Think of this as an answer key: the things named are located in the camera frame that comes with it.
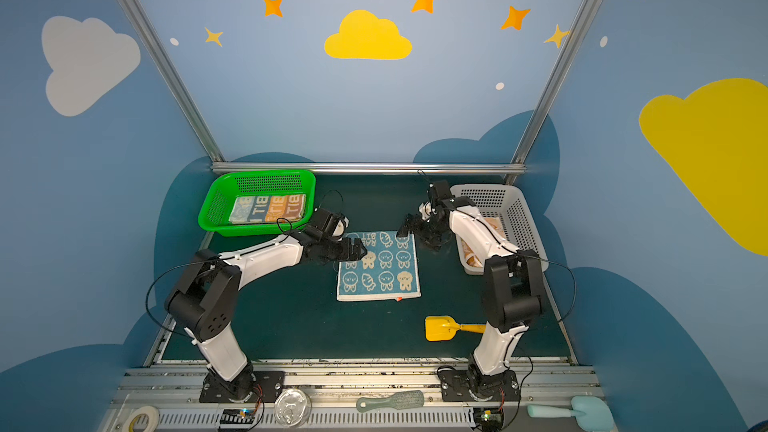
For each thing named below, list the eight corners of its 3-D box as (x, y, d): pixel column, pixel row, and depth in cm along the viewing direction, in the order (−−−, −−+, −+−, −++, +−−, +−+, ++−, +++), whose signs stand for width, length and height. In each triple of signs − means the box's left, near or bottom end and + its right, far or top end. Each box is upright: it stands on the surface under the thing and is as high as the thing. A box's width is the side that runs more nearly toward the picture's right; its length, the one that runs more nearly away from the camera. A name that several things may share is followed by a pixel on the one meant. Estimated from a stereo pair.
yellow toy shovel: (425, 340, 84) (426, 337, 82) (424, 318, 88) (425, 315, 86) (486, 340, 84) (488, 338, 82) (482, 318, 88) (484, 315, 86)
